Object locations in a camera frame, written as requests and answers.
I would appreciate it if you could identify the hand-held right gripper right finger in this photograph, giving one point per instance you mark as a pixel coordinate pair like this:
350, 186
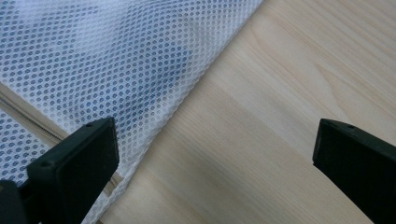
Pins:
358, 161

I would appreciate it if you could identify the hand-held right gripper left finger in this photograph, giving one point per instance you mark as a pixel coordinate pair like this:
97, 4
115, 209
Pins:
74, 165

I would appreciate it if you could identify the white mesh laundry bag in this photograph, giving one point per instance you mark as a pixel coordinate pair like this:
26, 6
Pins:
102, 62

